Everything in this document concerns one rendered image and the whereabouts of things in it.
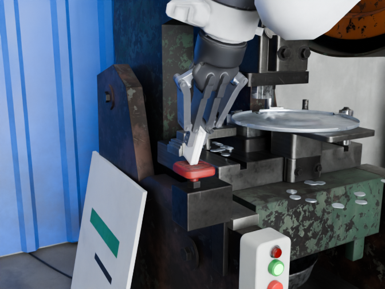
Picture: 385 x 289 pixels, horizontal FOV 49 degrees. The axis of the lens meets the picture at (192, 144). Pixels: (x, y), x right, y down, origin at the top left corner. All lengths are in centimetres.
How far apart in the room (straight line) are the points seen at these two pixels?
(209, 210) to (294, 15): 40
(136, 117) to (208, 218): 51
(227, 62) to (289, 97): 213
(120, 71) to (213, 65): 66
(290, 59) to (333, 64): 200
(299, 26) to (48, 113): 165
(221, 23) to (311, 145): 48
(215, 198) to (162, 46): 52
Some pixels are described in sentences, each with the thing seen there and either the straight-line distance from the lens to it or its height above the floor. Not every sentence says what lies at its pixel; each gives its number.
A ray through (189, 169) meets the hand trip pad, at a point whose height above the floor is 75.
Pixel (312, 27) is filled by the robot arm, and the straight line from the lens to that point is 50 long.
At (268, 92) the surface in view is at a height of 84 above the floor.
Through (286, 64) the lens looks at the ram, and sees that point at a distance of 100.
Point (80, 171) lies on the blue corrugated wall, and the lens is 212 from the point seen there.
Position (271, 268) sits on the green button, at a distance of 75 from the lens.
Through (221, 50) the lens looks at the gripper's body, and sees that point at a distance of 62.
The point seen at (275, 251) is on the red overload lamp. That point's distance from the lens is 75.
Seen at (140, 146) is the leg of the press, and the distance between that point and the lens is 119.
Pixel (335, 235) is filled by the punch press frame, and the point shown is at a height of 53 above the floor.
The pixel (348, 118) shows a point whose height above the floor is 78.
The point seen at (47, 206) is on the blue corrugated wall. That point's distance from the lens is 213.
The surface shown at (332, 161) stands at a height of 67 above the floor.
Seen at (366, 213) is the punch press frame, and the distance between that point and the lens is 110.
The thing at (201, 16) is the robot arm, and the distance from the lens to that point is 61.
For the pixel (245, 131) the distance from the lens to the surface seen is 104.
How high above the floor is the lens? 95
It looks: 13 degrees down
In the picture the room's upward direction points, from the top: straight up
